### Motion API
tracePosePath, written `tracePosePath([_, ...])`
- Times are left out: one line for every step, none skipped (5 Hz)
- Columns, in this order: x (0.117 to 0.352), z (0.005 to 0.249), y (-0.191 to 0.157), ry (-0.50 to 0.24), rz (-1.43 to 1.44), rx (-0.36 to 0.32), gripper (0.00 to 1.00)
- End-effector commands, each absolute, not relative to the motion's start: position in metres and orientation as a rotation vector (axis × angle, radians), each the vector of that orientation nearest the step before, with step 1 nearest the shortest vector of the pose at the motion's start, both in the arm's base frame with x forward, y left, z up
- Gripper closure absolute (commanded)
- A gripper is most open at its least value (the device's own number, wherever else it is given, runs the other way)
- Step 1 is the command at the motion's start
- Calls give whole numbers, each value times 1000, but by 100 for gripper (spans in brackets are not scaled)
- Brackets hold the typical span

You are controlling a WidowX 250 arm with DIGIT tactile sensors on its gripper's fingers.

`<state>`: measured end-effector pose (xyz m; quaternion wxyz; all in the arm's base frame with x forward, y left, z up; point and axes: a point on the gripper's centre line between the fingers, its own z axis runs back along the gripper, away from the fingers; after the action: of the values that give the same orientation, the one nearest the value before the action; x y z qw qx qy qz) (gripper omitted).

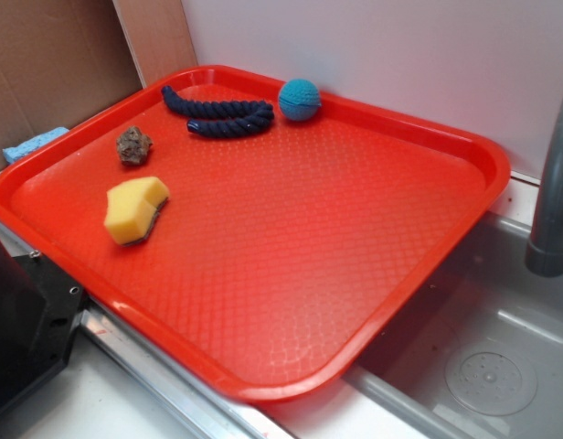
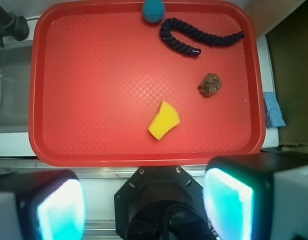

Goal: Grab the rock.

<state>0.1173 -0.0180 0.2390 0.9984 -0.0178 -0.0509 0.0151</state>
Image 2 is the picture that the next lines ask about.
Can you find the teal rubber ball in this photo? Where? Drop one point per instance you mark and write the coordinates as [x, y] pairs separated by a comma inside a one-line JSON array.
[[153, 11]]

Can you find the steel sink basin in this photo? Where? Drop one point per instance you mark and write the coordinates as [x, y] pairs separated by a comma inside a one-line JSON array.
[[15, 69]]

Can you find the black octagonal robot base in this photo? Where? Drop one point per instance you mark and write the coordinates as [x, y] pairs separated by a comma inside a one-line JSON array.
[[161, 203]]

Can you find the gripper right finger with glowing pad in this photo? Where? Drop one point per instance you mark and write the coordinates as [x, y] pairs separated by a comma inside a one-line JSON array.
[[262, 196]]

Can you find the yellow sponge piece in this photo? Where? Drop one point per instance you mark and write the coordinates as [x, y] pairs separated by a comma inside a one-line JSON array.
[[164, 120]]

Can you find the brown rock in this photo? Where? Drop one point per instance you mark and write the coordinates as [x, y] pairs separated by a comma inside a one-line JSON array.
[[210, 85]]

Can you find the red plastic tray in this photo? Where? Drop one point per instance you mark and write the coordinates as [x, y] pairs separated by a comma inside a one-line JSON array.
[[99, 72]]

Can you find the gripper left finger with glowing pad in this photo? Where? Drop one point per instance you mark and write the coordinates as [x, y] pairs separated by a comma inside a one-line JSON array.
[[42, 205]]

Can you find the blue sponge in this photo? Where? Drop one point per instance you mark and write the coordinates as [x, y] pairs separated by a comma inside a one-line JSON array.
[[273, 114]]

